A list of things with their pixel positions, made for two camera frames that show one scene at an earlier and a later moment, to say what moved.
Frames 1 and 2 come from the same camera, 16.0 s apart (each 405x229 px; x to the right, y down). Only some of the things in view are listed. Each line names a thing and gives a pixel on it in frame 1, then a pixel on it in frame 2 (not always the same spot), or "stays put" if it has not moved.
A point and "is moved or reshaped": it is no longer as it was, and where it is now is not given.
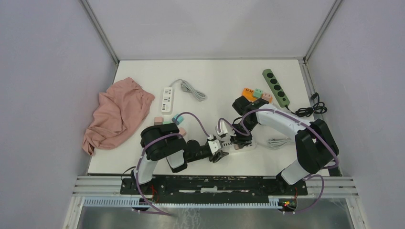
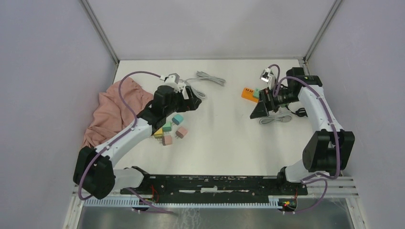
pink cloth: [117, 112] stays put
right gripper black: [240, 140] → [260, 110]
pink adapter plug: [182, 131] stays put
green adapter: [258, 92] stays put
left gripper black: [218, 156] → [191, 104]
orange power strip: [248, 93] stays put
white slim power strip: [229, 146] is moved or reshaped
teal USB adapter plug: [179, 120] stays put
